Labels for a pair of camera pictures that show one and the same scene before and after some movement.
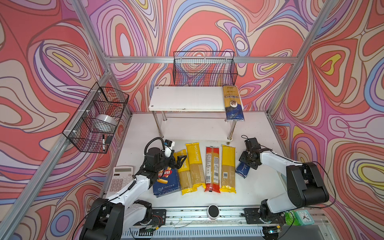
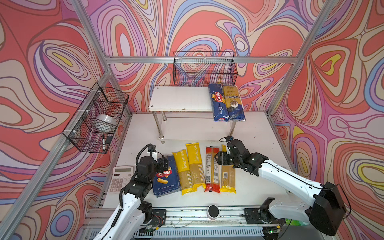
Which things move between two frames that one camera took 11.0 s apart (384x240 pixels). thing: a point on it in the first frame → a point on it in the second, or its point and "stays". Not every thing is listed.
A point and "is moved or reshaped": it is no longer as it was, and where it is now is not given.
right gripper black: [242, 158] → [221, 156]
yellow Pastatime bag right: [195, 165] stays
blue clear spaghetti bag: [234, 108] stays
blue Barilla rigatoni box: [168, 182] stays
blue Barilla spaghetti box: [242, 169] is moved or reshaped
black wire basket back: [204, 68] stays
